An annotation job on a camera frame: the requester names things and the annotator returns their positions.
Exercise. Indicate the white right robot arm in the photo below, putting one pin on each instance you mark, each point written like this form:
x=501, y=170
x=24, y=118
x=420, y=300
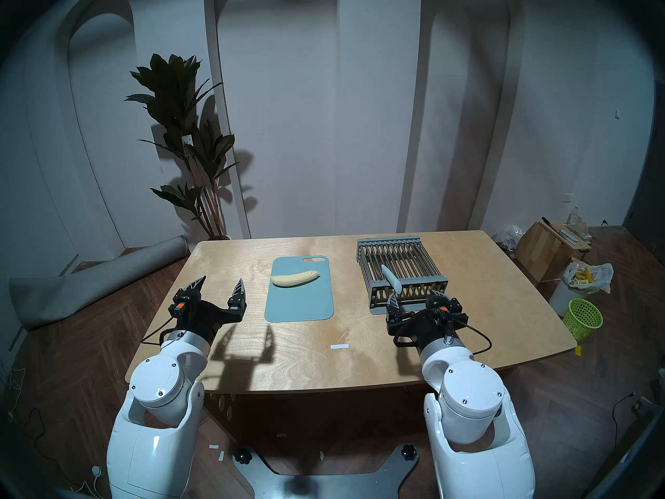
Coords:
x=467, y=394

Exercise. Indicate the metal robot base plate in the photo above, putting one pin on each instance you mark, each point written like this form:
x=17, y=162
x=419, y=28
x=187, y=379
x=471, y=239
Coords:
x=322, y=485

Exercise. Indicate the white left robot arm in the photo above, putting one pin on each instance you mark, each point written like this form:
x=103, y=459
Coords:
x=156, y=383

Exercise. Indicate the grey dish rack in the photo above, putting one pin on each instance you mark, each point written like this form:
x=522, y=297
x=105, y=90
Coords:
x=400, y=259

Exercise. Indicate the clear plastic bottle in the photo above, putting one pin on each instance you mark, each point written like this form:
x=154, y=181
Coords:
x=573, y=217

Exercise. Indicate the black base knob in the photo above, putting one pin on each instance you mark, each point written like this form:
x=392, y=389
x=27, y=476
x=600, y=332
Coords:
x=409, y=451
x=242, y=456

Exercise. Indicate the potted green plant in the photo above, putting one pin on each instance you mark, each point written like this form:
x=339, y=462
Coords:
x=176, y=103

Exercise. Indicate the clear plastic bag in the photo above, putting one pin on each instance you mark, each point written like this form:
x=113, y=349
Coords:
x=509, y=237

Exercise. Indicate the rolled grey mat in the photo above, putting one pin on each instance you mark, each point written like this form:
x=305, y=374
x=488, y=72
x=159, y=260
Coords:
x=104, y=279

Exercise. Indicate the green mesh basket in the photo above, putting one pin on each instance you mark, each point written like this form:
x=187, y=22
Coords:
x=584, y=318

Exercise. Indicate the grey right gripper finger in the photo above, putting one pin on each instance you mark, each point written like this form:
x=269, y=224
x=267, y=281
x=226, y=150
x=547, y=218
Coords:
x=393, y=304
x=438, y=293

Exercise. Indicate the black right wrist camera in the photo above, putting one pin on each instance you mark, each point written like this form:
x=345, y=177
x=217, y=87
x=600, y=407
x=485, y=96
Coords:
x=444, y=308

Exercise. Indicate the blue cutting board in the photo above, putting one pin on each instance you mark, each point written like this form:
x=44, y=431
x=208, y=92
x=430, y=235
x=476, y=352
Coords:
x=298, y=305

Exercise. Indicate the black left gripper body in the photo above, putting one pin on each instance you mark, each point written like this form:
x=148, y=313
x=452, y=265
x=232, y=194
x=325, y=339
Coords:
x=200, y=316

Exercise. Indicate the white plastic bag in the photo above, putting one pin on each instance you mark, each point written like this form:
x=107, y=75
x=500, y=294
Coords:
x=597, y=277

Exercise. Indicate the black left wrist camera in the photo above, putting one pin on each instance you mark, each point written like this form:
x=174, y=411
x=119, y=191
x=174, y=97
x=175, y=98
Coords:
x=180, y=303

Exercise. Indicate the peeled banana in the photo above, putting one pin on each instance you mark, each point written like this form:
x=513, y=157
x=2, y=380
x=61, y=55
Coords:
x=293, y=279

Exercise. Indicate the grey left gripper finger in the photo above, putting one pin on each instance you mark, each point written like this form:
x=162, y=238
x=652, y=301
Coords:
x=195, y=287
x=238, y=292

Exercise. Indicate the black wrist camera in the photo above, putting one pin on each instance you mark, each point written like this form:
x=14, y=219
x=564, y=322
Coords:
x=180, y=303
x=444, y=308

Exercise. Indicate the white waste bin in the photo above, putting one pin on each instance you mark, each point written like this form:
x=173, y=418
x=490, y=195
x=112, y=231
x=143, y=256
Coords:
x=561, y=298

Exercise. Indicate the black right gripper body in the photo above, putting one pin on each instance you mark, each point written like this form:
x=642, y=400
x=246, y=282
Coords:
x=421, y=329

